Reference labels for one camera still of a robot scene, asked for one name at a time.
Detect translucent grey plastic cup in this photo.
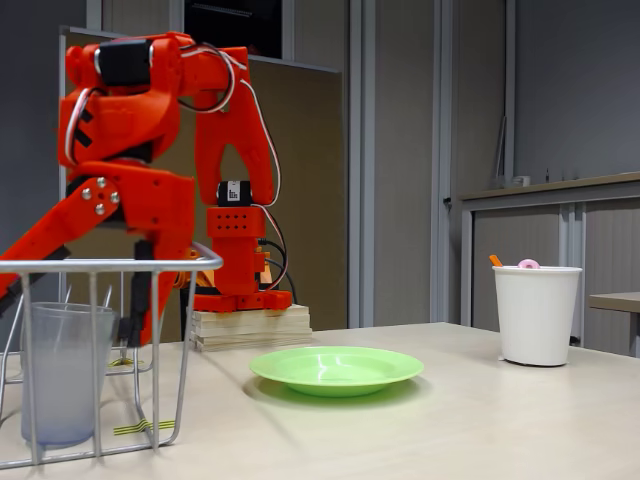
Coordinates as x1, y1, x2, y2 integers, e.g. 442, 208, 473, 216
19, 301, 120, 447

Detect white servo cable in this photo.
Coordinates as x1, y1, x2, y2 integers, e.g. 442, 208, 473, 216
177, 42, 237, 115
58, 87, 104, 166
238, 77, 290, 291

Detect black power cables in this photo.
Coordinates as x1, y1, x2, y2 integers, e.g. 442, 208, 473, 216
257, 238, 300, 307

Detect green plastic plate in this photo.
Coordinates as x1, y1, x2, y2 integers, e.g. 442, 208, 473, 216
248, 345, 425, 399

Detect grey side table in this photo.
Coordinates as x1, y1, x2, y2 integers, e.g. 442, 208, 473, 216
588, 292, 640, 359

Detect grey cabinet wooden top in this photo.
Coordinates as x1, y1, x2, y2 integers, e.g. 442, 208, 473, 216
457, 171, 640, 359

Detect grey door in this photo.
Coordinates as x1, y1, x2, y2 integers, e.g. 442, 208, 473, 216
373, 0, 435, 327

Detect brown partition board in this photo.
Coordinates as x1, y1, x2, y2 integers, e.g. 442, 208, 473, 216
58, 25, 347, 346

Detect stacked wooden base boards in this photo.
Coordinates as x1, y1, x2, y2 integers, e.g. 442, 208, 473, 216
188, 303, 314, 353

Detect white paper cup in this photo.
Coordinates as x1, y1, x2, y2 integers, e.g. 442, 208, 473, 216
491, 265, 584, 368

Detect metal wire dish rack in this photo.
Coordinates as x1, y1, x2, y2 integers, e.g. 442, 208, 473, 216
0, 239, 225, 471

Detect light orange clamp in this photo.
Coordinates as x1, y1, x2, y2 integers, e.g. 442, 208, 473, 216
169, 247, 224, 294

